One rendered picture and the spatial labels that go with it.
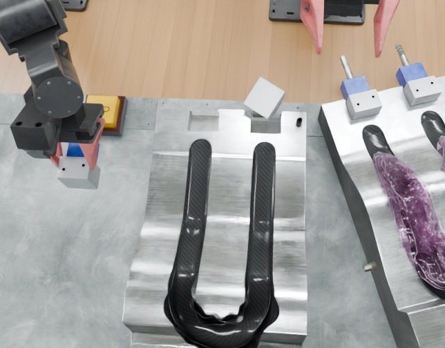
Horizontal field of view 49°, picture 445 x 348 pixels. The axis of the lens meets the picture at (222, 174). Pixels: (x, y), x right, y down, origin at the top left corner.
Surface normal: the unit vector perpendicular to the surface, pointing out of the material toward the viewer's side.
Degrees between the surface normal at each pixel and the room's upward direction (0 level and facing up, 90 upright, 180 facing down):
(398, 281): 5
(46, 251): 0
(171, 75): 0
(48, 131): 91
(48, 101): 65
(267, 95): 26
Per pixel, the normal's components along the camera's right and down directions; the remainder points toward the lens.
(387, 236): 0.00, -0.11
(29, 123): 0.00, -0.76
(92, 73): -0.06, -0.37
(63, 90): 0.36, 0.60
